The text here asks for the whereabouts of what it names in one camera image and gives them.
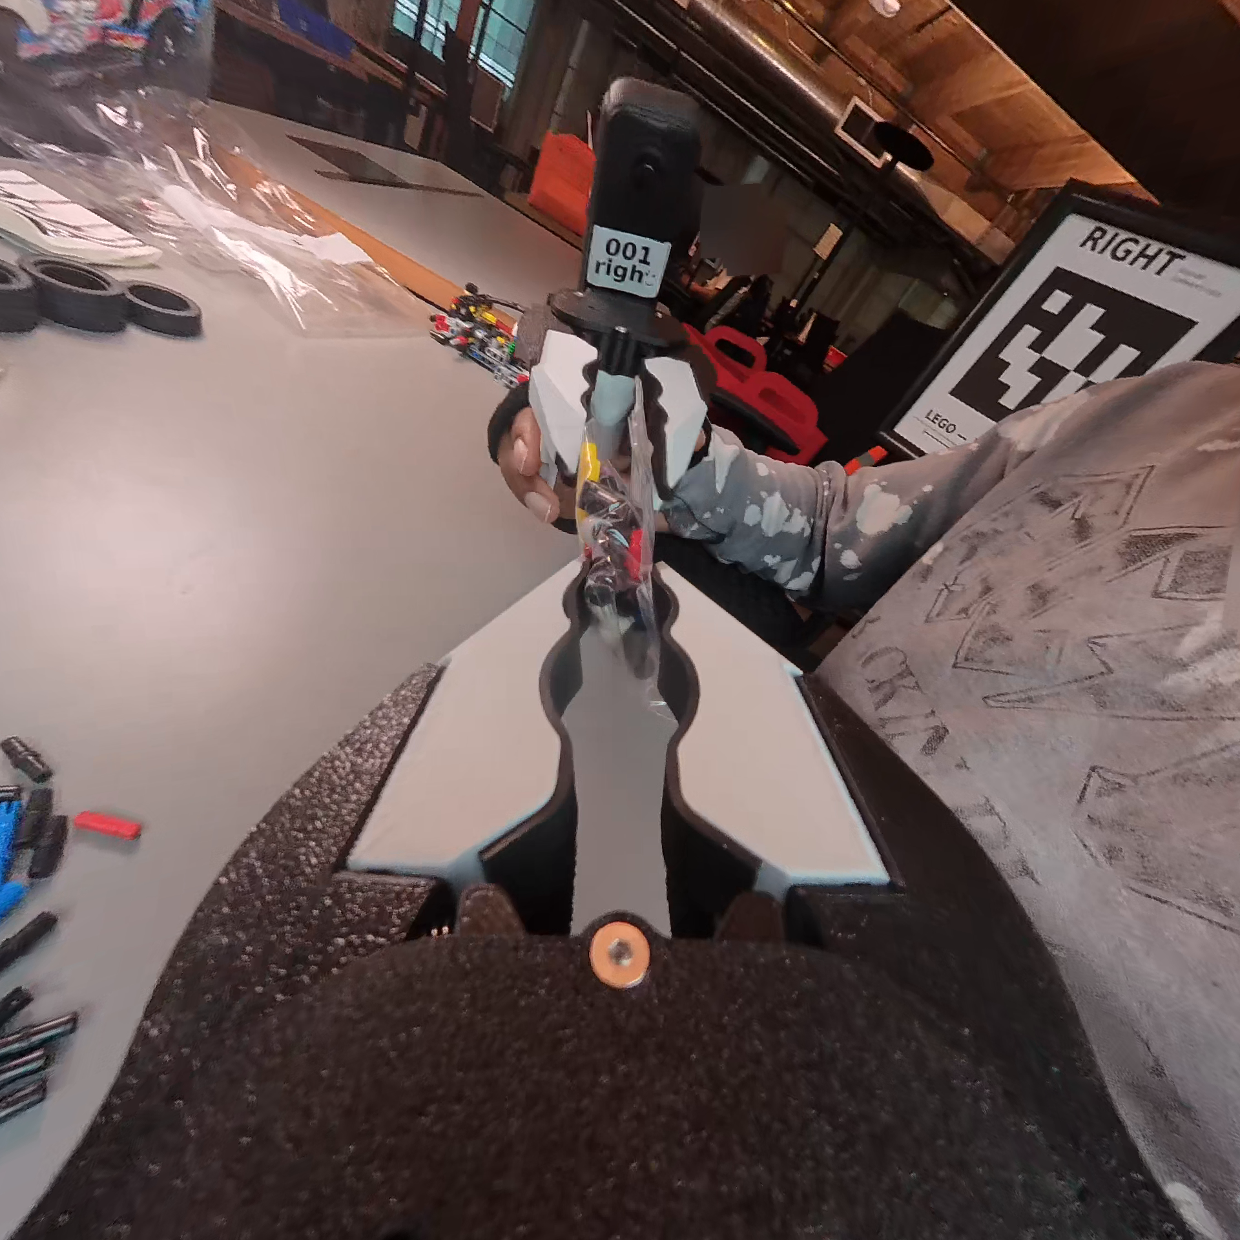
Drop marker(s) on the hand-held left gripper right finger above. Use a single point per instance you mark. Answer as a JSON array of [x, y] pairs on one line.
[[764, 776]]

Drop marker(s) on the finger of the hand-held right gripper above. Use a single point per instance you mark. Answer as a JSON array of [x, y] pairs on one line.
[[559, 397], [689, 416]]

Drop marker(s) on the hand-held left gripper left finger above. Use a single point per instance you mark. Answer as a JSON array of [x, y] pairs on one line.
[[474, 756]]

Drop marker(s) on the small clear plastic bag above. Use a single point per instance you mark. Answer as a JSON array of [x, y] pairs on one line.
[[612, 543]]

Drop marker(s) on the person's right forearm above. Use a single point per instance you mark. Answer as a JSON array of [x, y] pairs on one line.
[[872, 524]]

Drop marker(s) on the grey desk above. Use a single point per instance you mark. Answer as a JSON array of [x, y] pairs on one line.
[[241, 533]]

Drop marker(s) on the person's right hand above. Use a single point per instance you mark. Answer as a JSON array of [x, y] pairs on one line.
[[523, 460]]

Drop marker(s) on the orange crate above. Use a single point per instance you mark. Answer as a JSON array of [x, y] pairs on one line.
[[562, 180]]

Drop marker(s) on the red chair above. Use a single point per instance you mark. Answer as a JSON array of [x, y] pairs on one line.
[[764, 397]]

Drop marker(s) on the small building brick assembly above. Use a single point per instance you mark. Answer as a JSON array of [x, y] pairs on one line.
[[474, 330]]

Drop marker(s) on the orange cone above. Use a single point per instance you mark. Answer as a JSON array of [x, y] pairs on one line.
[[865, 460]]

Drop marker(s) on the grey neighbouring table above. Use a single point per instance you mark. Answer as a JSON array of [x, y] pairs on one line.
[[426, 228]]

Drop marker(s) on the black round lamp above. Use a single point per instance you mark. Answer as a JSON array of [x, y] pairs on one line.
[[905, 145]]

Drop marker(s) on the person's grey printed hoodie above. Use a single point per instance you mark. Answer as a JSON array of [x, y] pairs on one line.
[[1065, 698]]

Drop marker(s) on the large clear plastic bag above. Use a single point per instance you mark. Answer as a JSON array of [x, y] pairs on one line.
[[241, 233]]

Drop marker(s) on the red building pin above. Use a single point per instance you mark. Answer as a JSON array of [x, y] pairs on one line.
[[108, 826]]

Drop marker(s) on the black and white marker sign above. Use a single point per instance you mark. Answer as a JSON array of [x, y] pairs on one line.
[[1074, 330]]

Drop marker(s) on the heap of small building pieces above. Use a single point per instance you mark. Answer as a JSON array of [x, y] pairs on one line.
[[46, 843]]

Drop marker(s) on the black and white sticker sheet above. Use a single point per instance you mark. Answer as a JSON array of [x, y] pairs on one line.
[[67, 228]]

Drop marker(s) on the toy car box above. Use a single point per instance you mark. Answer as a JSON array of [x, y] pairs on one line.
[[86, 29]]

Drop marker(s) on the metal ventilation duct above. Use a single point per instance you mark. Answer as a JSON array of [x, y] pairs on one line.
[[803, 87]]

